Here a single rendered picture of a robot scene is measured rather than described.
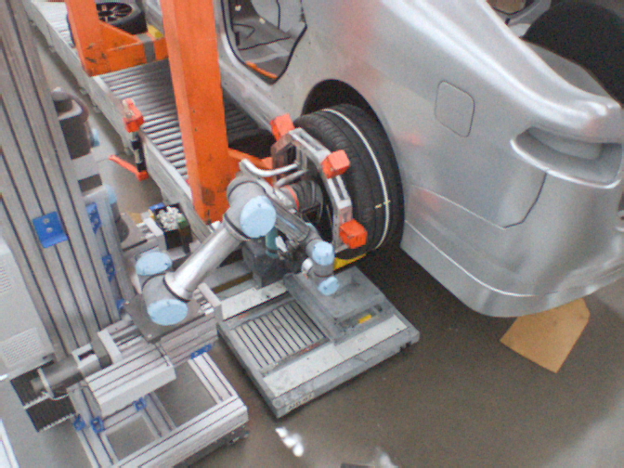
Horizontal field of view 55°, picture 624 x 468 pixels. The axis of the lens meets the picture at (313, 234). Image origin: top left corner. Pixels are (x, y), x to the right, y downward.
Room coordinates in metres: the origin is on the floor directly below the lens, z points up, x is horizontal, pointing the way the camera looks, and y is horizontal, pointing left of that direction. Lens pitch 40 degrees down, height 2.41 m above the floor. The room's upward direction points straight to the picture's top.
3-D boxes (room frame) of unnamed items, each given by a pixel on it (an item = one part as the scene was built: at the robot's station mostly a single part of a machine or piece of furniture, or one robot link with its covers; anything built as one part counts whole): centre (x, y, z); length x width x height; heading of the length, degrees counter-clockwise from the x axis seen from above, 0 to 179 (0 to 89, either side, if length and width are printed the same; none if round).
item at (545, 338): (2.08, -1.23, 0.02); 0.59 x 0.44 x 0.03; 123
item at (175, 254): (2.34, 0.72, 0.44); 0.43 x 0.17 x 0.03; 33
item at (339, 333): (2.19, -0.12, 0.13); 0.50 x 0.36 x 0.10; 33
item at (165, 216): (2.30, 0.70, 0.51); 0.20 x 0.14 x 0.13; 25
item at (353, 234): (1.84, -0.16, 0.85); 0.09 x 0.08 x 0.07; 33
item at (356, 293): (2.19, -0.12, 0.32); 0.40 x 0.30 x 0.28; 33
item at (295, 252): (1.71, 0.05, 0.86); 0.12 x 0.08 x 0.09; 33
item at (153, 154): (3.47, 1.15, 0.28); 2.47 x 0.09 x 0.22; 33
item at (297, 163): (2.12, 0.18, 1.03); 0.19 x 0.18 x 0.11; 123
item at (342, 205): (2.10, 0.02, 0.85); 0.54 x 0.07 x 0.54; 33
